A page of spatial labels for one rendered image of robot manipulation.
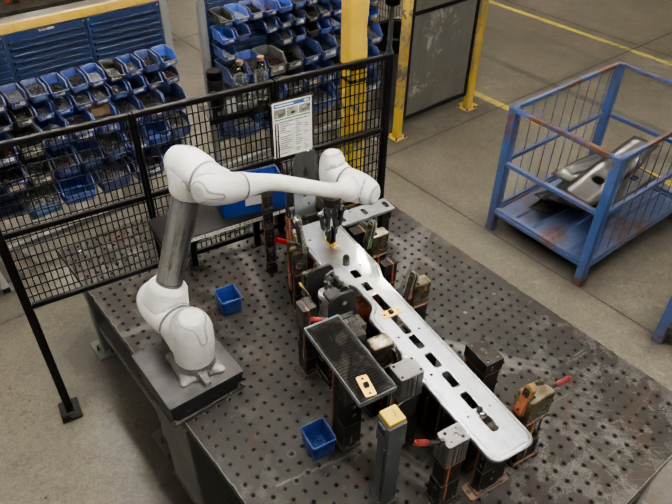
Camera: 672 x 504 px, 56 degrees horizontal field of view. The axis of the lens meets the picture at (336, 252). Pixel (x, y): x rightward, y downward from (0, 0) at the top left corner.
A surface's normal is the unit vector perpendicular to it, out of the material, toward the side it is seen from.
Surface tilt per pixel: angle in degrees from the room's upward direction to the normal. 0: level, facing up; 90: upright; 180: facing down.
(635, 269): 0
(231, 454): 0
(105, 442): 0
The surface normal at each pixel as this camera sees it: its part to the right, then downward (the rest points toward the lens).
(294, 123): 0.51, 0.55
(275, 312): 0.01, -0.77
